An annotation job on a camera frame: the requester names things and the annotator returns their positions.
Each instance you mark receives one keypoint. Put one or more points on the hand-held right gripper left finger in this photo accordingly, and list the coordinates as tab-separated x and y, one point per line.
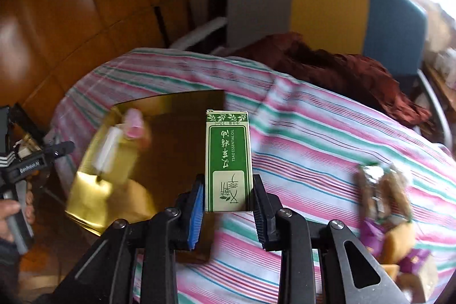
197	215

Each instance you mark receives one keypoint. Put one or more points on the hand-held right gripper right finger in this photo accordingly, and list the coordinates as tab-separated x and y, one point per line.
258	218

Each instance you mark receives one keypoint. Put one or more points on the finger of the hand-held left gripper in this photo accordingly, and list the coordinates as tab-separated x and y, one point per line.
60	149

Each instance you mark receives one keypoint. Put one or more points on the green and white carton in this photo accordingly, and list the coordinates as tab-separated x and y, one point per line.
228	154

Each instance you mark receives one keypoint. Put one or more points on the gold box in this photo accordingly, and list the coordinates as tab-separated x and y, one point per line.
174	133

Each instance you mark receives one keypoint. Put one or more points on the person's left forearm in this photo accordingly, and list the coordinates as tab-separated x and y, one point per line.
7	264

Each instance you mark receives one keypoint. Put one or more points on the person's left hand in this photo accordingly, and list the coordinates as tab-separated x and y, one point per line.
9	215

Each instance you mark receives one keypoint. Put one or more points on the pink-capped oil bottle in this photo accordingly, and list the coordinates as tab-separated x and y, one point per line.
119	147

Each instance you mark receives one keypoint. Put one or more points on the striped bed sheet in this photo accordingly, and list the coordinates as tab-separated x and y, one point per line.
320	133

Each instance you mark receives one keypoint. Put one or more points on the clear snack packet green end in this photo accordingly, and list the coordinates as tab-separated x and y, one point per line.
384	190

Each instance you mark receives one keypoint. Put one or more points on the yellow and purple snack packet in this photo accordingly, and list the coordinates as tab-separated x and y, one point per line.
392	240
416	272

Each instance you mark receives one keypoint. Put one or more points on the wooden wardrobe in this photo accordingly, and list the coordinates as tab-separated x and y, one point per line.
71	5

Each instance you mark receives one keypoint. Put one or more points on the rust brown cloth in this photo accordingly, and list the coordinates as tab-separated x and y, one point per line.
338	72

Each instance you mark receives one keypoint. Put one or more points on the grey yellow blue covered chair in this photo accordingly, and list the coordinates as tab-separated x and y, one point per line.
327	5

